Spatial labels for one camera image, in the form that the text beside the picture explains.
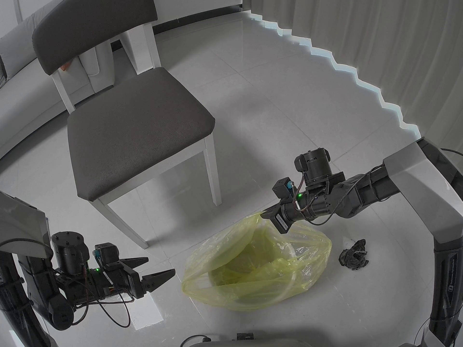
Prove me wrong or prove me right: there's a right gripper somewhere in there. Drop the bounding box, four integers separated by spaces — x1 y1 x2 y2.
260 197 310 235

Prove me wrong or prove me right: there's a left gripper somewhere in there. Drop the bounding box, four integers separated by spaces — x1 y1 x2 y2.
97 256 176 299

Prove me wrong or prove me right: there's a yellow plastic bag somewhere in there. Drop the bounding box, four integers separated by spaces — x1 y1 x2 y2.
181 211 333 312

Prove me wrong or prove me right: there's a black plastic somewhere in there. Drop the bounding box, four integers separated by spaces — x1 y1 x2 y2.
338 239 370 272

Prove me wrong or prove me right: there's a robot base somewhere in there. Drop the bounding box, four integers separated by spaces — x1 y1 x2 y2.
188 333 301 347

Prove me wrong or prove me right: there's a dark grey white chair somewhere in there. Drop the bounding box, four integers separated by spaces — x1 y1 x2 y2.
32 0 222 249

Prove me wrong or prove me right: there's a white curtain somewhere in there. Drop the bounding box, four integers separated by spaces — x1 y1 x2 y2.
250 0 463 158

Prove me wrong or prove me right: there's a pale grey sofa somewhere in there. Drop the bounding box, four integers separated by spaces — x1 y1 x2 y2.
0 0 120 159

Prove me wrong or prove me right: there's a white small cabinet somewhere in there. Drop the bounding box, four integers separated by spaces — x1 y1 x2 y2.
80 44 116 95

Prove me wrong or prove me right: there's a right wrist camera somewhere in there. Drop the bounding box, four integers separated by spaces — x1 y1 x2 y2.
272 176 301 204

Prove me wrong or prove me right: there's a black cable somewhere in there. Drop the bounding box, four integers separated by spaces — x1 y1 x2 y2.
72 289 133 328
412 320 435 347
180 334 212 347

